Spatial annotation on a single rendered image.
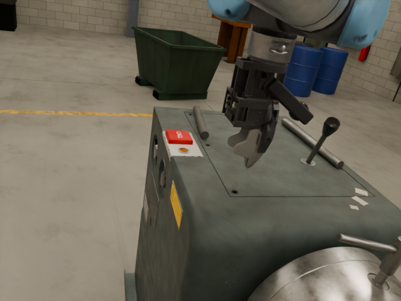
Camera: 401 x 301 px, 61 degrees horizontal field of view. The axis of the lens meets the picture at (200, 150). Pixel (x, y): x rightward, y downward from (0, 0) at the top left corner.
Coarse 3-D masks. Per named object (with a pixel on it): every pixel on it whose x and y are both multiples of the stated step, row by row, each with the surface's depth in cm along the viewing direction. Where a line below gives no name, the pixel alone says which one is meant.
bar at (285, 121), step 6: (282, 120) 107; (288, 120) 106; (288, 126) 104; (294, 126) 102; (294, 132) 101; (300, 132) 99; (300, 138) 99; (306, 138) 96; (312, 138) 95; (312, 144) 93; (324, 150) 89; (324, 156) 89; (330, 156) 87; (336, 156) 86; (336, 162) 84; (342, 162) 84
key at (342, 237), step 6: (342, 234) 49; (342, 240) 49; (348, 240) 49; (354, 240) 49; (360, 240) 50; (366, 240) 50; (360, 246) 50; (366, 246) 50; (372, 246) 50; (378, 246) 50; (384, 246) 50; (390, 246) 50; (390, 252) 50
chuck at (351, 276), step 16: (320, 272) 55; (336, 272) 54; (352, 272) 54; (368, 272) 55; (288, 288) 55; (304, 288) 54; (320, 288) 53; (336, 288) 52; (352, 288) 52; (368, 288) 52; (400, 288) 54
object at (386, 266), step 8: (400, 240) 50; (400, 248) 50; (392, 256) 51; (400, 256) 50; (384, 264) 52; (392, 264) 51; (400, 264) 51; (384, 272) 52; (392, 272) 51; (376, 280) 53; (384, 280) 52
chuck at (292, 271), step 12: (324, 252) 58; (336, 252) 58; (348, 252) 59; (360, 252) 60; (288, 264) 58; (300, 264) 57; (312, 264) 57; (324, 264) 56; (276, 276) 58; (288, 276) 57; (300, 276) 56; (264, 288) 58; (276, 288) 56; (252, 300) 59; (264, 300) 57
